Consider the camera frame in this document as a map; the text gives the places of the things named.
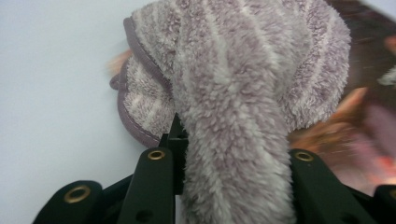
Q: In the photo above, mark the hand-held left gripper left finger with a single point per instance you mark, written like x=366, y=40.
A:
x=149, y=186

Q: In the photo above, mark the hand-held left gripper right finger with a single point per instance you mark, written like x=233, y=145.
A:
x=320, y=193

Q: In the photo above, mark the glossy magazine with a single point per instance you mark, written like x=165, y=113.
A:
x=367, y=109

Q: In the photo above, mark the fluffy striped towel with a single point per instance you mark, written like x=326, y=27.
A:
x=236, y=93

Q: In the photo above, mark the white table cover sheet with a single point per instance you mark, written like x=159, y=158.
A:
x=53, y=93

